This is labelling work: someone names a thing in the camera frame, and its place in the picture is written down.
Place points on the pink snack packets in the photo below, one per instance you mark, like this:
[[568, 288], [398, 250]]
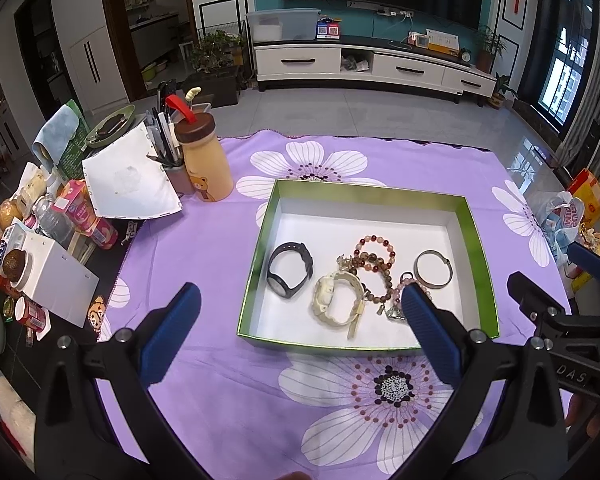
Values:
[[87, 212]]

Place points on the white television cabinet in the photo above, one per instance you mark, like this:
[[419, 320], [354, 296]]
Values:
[[405, 67]]

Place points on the clear storage bin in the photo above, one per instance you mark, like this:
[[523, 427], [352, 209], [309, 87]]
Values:
[[281, 25]]

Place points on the pink white small device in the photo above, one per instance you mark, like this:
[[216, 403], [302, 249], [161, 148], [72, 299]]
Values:
[[417, 39]]

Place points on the white power strip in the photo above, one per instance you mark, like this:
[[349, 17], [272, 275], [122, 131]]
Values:
[[395, 11]]

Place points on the bear shaped biscuit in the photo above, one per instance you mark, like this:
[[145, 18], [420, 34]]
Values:
[[96, 312]]

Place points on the clear water bottle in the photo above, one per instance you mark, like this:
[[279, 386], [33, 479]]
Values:
[[55, 220]]

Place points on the green packet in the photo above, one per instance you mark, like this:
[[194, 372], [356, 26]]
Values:
[[75, 152]]

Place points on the purple floral tablecloth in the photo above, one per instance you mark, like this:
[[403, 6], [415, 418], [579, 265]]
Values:
[[230, 400]]

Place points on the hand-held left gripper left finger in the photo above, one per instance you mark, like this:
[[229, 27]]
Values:
[[172, 325]]

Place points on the white paper board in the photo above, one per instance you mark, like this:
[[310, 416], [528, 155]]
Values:
[[130, 180]]

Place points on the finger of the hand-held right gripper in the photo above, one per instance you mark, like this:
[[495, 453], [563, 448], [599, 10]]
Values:
[[527, 290], [587, 261]]

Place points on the tall potted plant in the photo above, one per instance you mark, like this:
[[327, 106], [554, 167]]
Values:
[[489, 47]]

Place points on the cream fuzzy clothing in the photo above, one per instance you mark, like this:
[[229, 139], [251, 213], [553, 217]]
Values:
[[12, 410]]

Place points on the window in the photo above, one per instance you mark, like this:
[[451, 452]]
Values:
[[565, 70]]

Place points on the green cardboard box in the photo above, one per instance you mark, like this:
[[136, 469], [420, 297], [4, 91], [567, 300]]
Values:
[[305, 230]]

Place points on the person's right hand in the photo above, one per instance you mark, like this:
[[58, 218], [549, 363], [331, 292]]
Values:
[[575, 410]]

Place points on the silver bangle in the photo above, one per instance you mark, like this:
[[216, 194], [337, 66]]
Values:
[[432, 252]]

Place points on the orange bottle brown lid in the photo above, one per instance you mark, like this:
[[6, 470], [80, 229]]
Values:
[[205, 155]]

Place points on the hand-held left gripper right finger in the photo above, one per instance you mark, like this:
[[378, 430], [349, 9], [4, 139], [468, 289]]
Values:
[[430, 330]]

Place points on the plastic shopping bag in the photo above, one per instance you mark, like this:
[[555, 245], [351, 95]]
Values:
[[560, 220]]

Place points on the black wristwatch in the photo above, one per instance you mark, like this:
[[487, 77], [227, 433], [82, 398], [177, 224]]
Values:
[[287, 272]]

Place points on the brown round fruit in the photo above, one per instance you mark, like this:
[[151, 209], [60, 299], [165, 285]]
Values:
[[15, 264]]

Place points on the yellow packet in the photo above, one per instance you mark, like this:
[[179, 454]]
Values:
[[587, 192]]

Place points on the red yogurt cup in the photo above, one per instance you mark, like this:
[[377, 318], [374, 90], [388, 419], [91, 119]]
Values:
[[30, 315]]

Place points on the small potted plant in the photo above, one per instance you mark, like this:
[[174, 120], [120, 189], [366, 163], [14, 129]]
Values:
[[500, 92]]

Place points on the person's left hand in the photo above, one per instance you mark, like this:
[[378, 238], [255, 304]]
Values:
[[292, 476]]

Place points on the pen holder with pens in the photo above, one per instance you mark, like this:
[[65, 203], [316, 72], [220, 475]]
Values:
[[172, 160]]

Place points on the cream wristwatch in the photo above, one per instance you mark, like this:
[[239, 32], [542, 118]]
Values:
[[337, 300]]

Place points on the yellow white box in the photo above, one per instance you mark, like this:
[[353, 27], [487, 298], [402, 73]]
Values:
[[442, 41]]

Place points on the bushy potted plants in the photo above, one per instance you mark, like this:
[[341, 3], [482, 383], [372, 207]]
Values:
[[217, 52]]

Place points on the small alarm clock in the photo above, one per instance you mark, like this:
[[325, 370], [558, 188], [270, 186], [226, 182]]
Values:
[[464, 55]]

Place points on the blue towel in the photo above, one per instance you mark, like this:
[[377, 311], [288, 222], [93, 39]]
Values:
[[55, 132]]

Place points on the green plate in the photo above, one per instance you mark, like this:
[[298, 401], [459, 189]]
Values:
[[111, 127]]

